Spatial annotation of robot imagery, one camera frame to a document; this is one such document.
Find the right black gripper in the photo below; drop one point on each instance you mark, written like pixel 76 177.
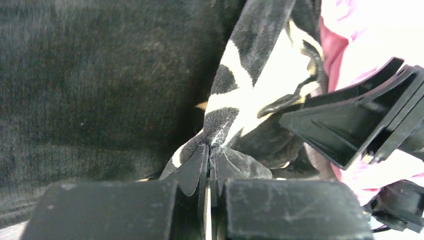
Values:
pixel 399 204

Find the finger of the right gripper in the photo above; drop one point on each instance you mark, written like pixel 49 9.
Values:
pixel 375 117

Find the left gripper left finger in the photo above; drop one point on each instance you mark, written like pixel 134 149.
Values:
pixel 168 209

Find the black floral pillowcase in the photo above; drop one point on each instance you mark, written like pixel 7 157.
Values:
pixel 101 90

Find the pink satin pillow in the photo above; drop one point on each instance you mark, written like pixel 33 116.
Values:
pixel 358 38

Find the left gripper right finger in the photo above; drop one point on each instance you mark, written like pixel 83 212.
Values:
pixel 246 204

